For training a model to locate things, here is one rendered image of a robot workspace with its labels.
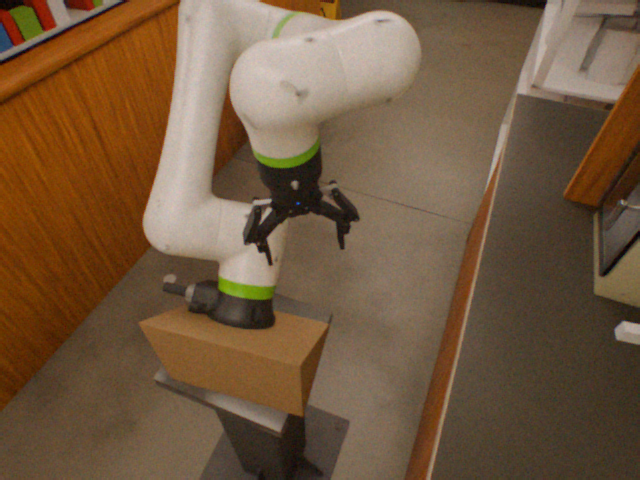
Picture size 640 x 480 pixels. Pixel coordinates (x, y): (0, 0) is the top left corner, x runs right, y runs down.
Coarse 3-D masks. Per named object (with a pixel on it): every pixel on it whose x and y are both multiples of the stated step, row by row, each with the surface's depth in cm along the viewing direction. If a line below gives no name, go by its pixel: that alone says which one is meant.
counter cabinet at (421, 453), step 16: (496, 176) 187; (480, 208) 221; (480, 224) 190; (480, 240) 166; (464, 256) 224; (464, 272) 194; (464, 288) 169; (464, 304) 151; (448, 320) 196; (448, 336) 171; (448, 352) 152; (448, 368) 137; (432, 384) 173; (448, 384) 124; (432, 400) 153; (432, 416) 136; (432, 432) 124; (416, 448) 152; (432, 448) 113; (416, 464) 137
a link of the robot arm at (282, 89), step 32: (320, 32) 48; (256, 64) 45; (288, 64) 45; (320, 64) 46; (256, 96) 46; (288, 96) 46; (320, 96) 47; (256, 128) 49; (288, 128) 49; (288, 160) 54
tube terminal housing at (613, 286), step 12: (636, 252) 98; (624, 264) 102; (636, 264) 101; (612, 276) 106; (624, 276) 104; (636, 276) 103; (600, 288) 110; (612, 288) 108; (624, 288) 107; (636, 288) 105; (624, 300) 109; (636, 300) 108
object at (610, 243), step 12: (636, 156) 110; (636, 168) 108; (624, 180) 113; (636, 180) 105; (612, 192) 119; (624, 192) 110; (636, 192) 103; (612, 204) 116; (636, 204) 101; (600, 216) 122; (624, 216) 105; (636, 216) 99; (600, 228) 119; (612, 228) 110; (624, 228) 103; (636, 228) 97; (600, 240) 116; (612, 240) 108; (624, 240) 101; (600, 252) 113; (612, 252) 105; (624, 252) 101; (600, 264) 110; (612, 264) 104; (600, 276) 108
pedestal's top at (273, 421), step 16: (288, 304) 110; (304, 304) 110; (320, 320) 107; (160, 368) 98; (160, 384) 98; (176, 384) 96; (192, 400) 97; (208, 400) 93; (224, 400) 93; (240, 400) 93; (240, 416) 91; (256, 416) 91; (272, 416) 91; (288, 416) 92; (272, 432) 91
